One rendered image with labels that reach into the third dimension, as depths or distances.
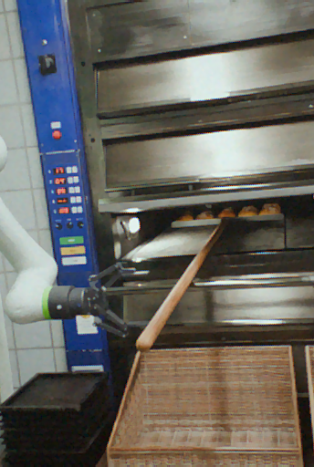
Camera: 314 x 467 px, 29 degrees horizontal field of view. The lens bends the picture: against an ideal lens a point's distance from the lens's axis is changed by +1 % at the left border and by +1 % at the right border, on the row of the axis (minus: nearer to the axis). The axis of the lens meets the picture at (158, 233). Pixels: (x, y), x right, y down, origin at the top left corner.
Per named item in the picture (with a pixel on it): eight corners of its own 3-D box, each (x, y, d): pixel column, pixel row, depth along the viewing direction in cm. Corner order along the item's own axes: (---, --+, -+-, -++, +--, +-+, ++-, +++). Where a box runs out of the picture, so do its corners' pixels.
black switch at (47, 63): (40, 74, 209) (35, 41, 208) (57, 72, 208) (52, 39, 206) (36, 73, 205) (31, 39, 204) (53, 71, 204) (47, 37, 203)
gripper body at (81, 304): (77, 284, 165) (109, 282, 163) (80, 313, 166) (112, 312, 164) (68, 290, 158) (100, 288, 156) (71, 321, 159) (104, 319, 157)
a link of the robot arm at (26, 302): (6, 334, 166) (-8, 307, 159) (21, 299, 175) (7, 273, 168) (55, 331, 163) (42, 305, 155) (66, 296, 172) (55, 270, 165)
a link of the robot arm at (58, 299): (48, 325, 158) (44, 291, 157) (64, 313, 170) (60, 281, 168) (69, 324, 157) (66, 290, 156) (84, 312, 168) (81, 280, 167)
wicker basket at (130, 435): (143, 420, 223) (136, 348, 219) (300, 420, 212) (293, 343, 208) (108, 502, 176) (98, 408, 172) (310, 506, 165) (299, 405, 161)
